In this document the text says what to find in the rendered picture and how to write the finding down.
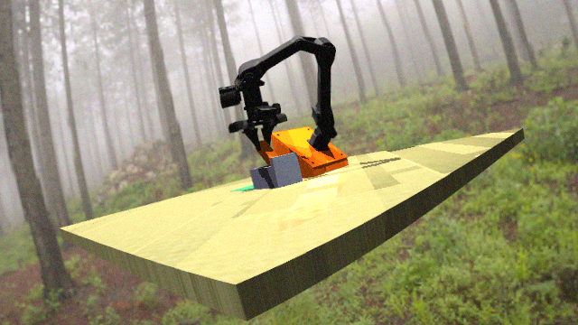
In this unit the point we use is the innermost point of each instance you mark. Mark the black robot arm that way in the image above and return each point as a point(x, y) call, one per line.
point(248, 81)

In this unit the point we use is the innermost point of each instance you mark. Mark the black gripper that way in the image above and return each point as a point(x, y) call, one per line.
point(249, 125)

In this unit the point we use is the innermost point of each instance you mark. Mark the orange l-shaped part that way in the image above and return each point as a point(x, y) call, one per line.
point(266, 151)

